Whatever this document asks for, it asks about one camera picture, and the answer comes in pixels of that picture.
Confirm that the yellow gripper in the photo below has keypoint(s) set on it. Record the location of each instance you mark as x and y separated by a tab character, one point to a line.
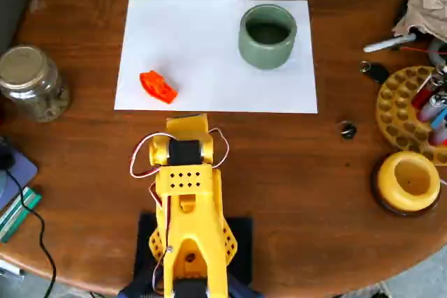
187	125

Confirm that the orange printed object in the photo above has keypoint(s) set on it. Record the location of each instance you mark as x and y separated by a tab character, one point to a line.
157	86

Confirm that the yellow perforated robot base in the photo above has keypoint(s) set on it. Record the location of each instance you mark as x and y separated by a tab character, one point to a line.
230	242

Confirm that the green ribbed cup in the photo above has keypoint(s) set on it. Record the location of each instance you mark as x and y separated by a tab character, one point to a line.
267	52

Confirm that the yellow doughnut shaped object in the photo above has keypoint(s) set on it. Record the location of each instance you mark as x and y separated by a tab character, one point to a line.
387	179

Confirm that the white paper sheet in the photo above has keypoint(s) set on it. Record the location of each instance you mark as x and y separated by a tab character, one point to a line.
195	46

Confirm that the black base mat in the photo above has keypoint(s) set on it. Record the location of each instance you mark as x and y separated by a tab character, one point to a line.
242	242

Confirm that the small metal binder clip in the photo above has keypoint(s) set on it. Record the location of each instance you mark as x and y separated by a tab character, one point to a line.
347	130

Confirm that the glass jar with gold lid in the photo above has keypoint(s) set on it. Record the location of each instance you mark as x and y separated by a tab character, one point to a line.
29	81

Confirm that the blue clamp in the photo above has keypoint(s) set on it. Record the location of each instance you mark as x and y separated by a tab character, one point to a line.
139	285
241	289

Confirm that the purple pad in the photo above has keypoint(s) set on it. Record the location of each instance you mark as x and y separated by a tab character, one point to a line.
22	172

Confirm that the black computer mouse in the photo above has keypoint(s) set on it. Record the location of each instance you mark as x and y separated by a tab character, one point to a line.
5	160

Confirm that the green white book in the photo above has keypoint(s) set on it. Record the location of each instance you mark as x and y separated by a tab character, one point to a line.
17	212

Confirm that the yellow round tape dispenser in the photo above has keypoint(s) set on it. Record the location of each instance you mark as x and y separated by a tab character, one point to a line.
374	186

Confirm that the yellow round holder with holes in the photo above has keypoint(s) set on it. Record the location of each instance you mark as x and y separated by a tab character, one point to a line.
396	113

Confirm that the white marker pen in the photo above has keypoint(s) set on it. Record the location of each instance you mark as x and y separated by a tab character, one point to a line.
387	44

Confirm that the red lighter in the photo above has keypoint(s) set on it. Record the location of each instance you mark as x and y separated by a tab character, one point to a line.
422	94

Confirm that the pink white lighter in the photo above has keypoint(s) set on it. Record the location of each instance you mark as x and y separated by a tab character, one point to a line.
431	107

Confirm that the blue lighter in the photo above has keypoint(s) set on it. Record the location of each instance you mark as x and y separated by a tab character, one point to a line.
440	120

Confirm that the crumpled brown paper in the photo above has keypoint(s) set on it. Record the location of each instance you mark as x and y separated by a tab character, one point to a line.
427	1

